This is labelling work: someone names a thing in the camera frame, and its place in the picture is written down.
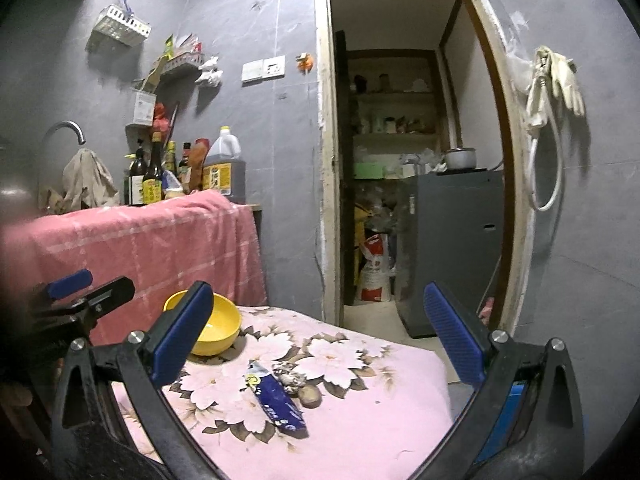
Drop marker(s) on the beige rag on faucet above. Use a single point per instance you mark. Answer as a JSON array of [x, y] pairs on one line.
[[86, 183]]

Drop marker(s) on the brown nut shells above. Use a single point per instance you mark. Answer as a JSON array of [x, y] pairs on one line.
[[296, 385]]

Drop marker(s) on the white wall switch plate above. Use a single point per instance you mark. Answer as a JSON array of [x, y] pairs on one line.
[[260, 70]]

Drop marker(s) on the red white rice bag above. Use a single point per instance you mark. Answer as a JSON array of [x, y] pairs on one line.
[[374, 277]]

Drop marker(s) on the pink floral table cloth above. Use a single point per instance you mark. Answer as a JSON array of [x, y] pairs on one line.
[[373, 409]]

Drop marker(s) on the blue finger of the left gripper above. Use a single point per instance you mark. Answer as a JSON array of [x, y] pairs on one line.
[[105, 299], [65, 287]]

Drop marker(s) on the cream rubber gloves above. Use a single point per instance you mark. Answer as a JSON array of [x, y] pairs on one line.
[[554, 76]]

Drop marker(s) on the large cooking oil jug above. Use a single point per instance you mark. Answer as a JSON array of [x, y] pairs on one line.
[[224, 169]]

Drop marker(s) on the blue snack wrapper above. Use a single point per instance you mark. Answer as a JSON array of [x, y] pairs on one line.
[[274, 401]]

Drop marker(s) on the yellow plastic bowl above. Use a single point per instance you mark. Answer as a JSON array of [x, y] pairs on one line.
[[221, 329]]

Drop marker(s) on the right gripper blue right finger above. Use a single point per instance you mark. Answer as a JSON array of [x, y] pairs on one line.
[[462, 334]]

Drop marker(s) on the white box on wall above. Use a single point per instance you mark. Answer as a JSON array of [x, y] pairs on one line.
[[143, 106]]

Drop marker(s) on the wall rack with packets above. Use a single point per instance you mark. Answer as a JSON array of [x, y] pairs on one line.
[[180, 55]]

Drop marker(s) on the grey mini fridge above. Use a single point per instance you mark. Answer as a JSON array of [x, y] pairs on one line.
[[449, 230]]

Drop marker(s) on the orange sauce bottle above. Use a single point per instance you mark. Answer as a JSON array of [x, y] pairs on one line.
[[197, 158]]

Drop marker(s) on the orange wall hook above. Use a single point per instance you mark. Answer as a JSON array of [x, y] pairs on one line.
[[305, 62]]

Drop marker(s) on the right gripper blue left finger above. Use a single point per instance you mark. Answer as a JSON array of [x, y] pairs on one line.
[[174, 334]]

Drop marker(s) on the dark soy sauce bottle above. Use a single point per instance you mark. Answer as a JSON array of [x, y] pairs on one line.
[[152, 190]]

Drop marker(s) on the dark vinegar bottle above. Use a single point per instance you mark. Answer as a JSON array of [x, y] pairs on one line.
[[135, 175]]

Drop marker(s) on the metal pot on fridge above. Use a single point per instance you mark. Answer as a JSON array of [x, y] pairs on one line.
[[458, 159]]

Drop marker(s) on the white wall basket shelf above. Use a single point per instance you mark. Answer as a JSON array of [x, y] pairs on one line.
[[116, 24]]

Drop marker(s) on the pink plaid towel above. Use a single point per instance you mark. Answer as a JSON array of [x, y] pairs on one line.
[[162, 248]]

